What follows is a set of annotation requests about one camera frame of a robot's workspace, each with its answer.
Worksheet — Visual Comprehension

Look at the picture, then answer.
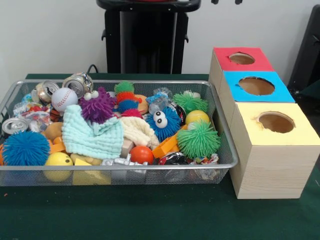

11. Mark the orange ball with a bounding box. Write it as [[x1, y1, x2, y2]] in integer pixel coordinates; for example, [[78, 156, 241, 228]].
[[129, 145, 154, 165]]

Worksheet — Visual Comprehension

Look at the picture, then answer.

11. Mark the wooden box with three holes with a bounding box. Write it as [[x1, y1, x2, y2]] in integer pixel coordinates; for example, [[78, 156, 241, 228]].
[[208, 46, 320, 200]]

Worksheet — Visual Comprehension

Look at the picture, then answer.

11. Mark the yellow smiley ball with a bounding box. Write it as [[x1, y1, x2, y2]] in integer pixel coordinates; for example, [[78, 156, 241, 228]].
[[44, 151, 74, 182]]

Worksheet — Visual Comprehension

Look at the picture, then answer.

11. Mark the green spiky toy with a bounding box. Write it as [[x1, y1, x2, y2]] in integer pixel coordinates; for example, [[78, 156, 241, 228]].
[[176, 119, 221, 160]]

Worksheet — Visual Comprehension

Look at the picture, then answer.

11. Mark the polka dot cloth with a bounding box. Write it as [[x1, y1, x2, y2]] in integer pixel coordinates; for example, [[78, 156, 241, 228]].
[[13, 102, 52, 132]]

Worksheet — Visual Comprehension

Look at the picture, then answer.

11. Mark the dark green tablecloth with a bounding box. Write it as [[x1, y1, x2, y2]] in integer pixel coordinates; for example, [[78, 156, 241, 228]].
[[0, 73, 320, 240]]

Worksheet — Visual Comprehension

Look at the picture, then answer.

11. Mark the black panel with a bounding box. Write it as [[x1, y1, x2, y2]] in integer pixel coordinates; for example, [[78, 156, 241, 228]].
[[287, 4, 320, 93]]

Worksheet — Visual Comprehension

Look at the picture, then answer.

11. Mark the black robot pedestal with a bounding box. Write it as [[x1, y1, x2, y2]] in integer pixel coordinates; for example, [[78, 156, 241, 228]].
[[96, 0, 202, 75]]

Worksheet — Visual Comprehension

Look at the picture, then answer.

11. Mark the shallow mesh bin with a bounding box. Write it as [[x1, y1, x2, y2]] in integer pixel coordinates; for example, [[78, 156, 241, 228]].
[[0, 79, 239, 187]]

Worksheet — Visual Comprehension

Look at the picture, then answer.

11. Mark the cream cloth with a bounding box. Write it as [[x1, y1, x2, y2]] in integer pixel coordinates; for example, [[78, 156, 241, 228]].
[[119, 116, 160, 151]]

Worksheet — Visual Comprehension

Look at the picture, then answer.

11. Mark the mint green cloth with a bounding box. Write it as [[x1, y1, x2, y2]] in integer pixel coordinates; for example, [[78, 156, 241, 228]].
[[61, 104, 125, 161]]

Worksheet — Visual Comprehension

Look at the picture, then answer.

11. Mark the blue spiky toy with eyes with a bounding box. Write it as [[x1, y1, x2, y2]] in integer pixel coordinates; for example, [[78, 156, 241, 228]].
[[145, 106, 182, 143]]

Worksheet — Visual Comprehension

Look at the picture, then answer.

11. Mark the crushed silver can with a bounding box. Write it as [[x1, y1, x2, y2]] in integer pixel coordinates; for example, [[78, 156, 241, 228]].
[[61, 72, 94, 99]]

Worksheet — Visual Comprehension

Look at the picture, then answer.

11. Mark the blue spiky ball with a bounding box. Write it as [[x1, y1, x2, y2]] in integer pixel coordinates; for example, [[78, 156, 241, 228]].
[[2, 130, 51, 167]]

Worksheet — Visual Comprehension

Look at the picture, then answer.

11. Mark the purple spiky toy with eyes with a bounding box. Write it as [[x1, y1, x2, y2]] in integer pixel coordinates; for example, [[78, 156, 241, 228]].
[[78, 86, 117, 125]]

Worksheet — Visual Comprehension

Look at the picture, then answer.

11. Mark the white baseball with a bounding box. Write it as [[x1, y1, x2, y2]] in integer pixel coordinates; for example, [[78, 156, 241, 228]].
[[51, 87, 79, 113]]

